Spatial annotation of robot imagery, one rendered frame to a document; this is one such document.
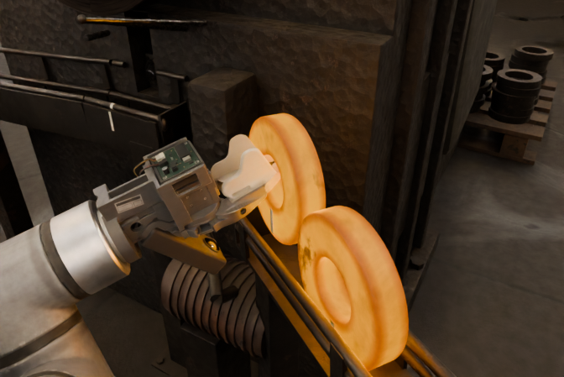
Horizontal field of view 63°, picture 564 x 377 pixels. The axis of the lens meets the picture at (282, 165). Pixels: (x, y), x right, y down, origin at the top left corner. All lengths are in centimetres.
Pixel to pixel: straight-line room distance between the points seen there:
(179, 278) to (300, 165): 38
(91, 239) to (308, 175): 23
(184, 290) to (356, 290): 42
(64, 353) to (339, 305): 27
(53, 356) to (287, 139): 31
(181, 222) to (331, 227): 16
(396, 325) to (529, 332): 113
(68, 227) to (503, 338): 123
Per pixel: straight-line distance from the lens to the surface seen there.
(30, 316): 52
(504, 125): 235
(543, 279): 173
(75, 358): 53
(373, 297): 40
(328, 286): 51
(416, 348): 46
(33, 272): 50
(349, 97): 74
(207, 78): 77
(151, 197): 49
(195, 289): 77
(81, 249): 49
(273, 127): 51
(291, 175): 49
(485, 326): 150
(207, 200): 50
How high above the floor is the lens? 106
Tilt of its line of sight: 31 degrees down
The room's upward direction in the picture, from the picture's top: straight up
